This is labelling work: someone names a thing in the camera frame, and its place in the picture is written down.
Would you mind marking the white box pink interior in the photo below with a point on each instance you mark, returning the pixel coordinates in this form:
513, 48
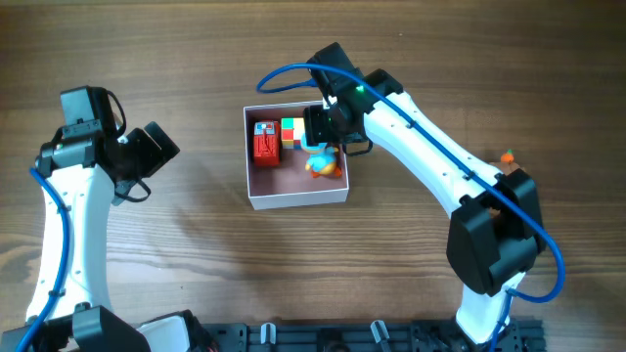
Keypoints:
288, 184

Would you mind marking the brown plush bear toy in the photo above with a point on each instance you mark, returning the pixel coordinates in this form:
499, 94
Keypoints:
506, 164

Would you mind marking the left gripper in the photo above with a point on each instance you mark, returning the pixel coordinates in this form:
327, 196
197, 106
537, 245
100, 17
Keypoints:
157, 156

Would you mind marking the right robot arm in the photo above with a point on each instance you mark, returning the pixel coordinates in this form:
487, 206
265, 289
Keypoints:
489, 247

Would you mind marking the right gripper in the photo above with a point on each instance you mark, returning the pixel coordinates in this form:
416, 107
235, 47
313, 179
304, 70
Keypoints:
316, 125

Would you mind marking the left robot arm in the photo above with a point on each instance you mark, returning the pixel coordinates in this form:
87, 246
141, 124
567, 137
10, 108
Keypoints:
91, 164

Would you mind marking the multicolour puzzle cube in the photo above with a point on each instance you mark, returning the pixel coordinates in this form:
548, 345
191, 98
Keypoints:
292, 131

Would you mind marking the red toy fire truck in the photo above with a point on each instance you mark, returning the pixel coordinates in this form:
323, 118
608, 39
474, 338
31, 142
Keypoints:
266, 143

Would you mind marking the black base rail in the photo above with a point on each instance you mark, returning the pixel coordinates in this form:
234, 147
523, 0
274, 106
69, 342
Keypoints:
417, 336

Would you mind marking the yellow duck toy blue hat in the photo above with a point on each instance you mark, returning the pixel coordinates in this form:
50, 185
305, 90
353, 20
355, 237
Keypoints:
322, 160

